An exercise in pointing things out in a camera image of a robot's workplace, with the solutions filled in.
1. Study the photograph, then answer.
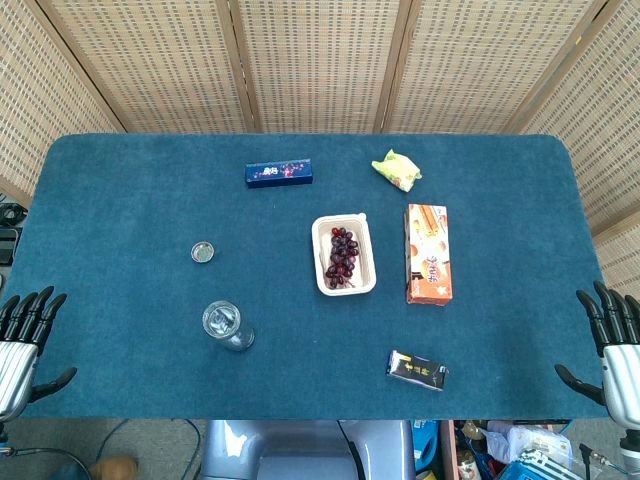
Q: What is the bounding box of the black electronics pile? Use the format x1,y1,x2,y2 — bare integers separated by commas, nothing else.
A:
0,197,25,267

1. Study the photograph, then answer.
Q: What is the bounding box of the black carton with gold writing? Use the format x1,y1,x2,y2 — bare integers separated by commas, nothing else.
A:
385,349,449,393

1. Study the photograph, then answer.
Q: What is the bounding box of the bunch of red grapes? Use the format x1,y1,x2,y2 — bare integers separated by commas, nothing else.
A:
324,226,360,290

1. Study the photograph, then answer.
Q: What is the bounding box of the blue carpet table cover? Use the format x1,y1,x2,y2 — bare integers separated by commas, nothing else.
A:
18,132,609,421

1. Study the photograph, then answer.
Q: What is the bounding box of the black plug with cable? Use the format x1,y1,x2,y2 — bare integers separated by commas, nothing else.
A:
578,442,629,475

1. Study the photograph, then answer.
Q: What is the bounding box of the blue white striped package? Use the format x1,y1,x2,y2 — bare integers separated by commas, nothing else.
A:
499,448,579,480

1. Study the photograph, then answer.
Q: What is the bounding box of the blue cable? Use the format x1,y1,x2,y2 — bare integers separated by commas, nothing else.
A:
93,419,132,464

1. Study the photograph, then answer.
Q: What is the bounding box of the grey blue robot torso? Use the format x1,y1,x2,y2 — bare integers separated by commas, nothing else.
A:
199,419,416,480

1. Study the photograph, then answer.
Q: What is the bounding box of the beige rectangular food container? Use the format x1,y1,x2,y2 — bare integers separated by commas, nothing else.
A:
310,212,379,298

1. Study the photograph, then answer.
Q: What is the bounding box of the black cable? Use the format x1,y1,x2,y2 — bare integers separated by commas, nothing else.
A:
0,446,94,480

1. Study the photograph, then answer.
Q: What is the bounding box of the woven bamboo folding screen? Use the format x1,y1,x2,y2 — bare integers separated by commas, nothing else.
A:
0,0,640,301

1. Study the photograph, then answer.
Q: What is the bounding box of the green yellow snack packet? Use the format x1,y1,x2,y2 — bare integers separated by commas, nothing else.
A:
370,148,423,194

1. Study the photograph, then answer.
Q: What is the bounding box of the white plastic bag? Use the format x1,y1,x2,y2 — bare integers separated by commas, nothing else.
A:
487,421,572,466

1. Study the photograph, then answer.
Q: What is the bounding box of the blue plastic jug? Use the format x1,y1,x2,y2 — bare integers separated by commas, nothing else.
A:
412,419,442,472

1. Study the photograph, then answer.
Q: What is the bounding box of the long dark blue box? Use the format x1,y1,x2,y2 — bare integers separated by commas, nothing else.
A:
244,158,316,190

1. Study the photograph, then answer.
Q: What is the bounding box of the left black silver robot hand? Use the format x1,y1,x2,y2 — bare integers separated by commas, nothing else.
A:
0,285,79,424

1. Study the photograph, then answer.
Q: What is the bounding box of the clear glass jar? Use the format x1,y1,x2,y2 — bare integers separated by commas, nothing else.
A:
202,299,256,352

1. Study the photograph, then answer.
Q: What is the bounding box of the orange biscuit box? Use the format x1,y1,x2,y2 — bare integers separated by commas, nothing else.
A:
403,203,455,306

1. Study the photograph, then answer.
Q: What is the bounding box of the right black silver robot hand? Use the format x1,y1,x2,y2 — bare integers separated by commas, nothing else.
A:
554,280,640,431

